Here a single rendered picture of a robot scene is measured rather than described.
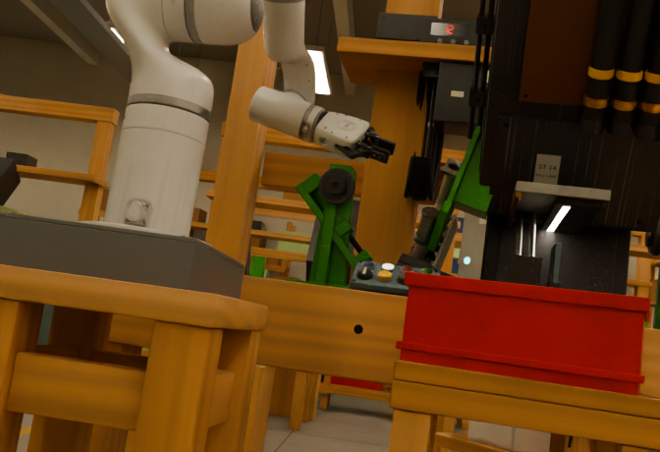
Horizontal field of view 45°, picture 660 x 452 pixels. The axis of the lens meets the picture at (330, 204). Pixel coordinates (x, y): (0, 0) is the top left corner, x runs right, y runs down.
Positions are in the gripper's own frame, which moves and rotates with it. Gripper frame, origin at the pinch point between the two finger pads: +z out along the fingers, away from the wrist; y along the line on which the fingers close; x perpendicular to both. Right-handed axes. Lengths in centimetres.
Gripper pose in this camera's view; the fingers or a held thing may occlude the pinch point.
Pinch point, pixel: (383, 150)
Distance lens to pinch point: 177.0
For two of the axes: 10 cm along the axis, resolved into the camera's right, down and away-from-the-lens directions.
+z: 9.1, 3.6, -2.2
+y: 3.9, -5.3, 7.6
